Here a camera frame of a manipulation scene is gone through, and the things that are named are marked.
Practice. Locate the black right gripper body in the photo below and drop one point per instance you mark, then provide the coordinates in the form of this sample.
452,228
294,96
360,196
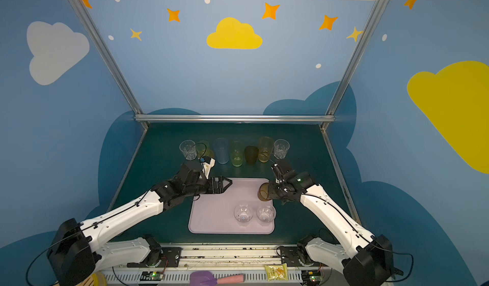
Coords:
278,189

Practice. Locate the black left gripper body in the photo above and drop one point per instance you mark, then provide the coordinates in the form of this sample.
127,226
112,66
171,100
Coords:
213,185

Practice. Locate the amber dimpled glass front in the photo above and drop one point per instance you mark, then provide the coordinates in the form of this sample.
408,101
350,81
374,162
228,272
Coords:
263,193

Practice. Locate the clear faceted glass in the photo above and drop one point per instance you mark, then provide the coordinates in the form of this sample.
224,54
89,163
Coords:
243,214
281,148
188,149
266,214

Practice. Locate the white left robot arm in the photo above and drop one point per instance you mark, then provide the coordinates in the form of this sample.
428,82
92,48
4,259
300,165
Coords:
80,249

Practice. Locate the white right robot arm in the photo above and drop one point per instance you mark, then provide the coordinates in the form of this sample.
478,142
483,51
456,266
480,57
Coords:
362,258

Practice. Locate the pink plastic tray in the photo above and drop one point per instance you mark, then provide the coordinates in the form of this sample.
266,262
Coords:
214,214

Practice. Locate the short yellow glass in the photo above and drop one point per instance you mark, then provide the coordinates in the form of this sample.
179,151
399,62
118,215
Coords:
208,153

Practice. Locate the tall yellow-green glass behind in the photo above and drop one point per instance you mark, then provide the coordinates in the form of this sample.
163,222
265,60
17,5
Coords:
201,146

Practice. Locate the tall blue plastic glass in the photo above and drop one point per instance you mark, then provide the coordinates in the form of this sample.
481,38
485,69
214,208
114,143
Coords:
221,150

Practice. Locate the tall green plastic glass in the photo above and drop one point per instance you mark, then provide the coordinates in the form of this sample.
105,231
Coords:
236,153

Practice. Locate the tall yellow plastic glass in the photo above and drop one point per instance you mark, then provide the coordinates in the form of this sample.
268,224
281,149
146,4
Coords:
265,146

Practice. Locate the dark amber dimpled glass back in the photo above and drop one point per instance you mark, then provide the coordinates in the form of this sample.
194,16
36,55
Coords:
251,154

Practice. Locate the yellow snack packet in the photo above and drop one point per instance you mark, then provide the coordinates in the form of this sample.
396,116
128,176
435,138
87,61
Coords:
277,272

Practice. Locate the purple pink spatula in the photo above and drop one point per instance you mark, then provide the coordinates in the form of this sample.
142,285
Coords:
207,278

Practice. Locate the yellow woven basket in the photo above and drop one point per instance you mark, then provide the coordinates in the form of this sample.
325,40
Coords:
98,279

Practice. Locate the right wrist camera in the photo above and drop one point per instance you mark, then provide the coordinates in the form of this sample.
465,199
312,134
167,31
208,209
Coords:
283,171

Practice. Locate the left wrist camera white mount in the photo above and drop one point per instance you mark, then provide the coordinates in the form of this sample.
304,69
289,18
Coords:
207,164

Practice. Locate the aluminium frame right post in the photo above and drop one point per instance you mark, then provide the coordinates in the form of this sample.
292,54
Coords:
360,48

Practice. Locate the aluminium frame post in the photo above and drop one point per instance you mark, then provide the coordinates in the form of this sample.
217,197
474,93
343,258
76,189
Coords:
360,48
90,26

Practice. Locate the aluminium frame back rail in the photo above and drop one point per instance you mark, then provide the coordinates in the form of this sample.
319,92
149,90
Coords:
179,118

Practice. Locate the aluminium frame left post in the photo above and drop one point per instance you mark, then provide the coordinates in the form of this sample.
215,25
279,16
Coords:
90,26

